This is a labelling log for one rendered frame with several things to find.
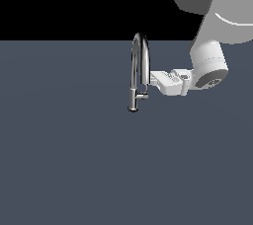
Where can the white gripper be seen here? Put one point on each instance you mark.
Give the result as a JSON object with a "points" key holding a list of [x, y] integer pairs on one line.
{"points": [[173, 84]]}

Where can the chrome gooseneck faucet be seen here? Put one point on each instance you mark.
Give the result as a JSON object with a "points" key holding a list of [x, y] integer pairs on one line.
{"points": [[135, 71]]}

